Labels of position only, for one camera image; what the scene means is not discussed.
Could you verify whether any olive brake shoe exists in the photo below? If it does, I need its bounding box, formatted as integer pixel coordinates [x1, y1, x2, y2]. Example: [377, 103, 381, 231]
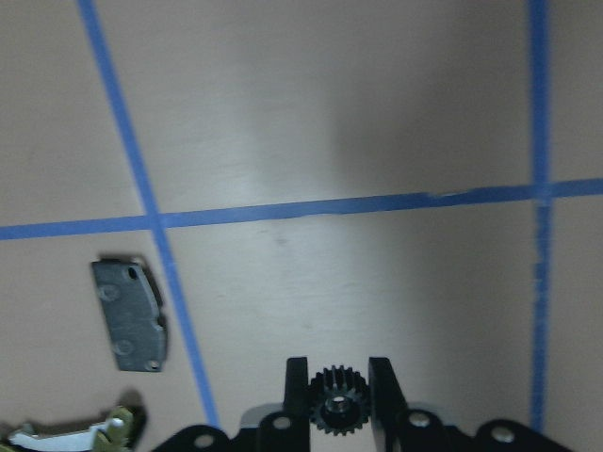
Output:
[1, 390, 147, 451]

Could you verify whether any small black bearing gear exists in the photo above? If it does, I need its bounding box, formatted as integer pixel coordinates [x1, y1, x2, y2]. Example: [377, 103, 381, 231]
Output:
[308, 365, 371, 436]

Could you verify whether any black brake pad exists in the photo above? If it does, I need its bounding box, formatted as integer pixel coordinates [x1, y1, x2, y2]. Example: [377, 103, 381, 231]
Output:
[90, 259, 168, 373]

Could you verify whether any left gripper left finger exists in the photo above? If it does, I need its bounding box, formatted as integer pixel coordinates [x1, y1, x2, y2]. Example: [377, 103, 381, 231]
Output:
[283, 357, 311, 452]

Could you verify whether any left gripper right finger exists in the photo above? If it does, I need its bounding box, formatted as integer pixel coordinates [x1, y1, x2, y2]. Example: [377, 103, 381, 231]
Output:
[368, 357, 408, 452]

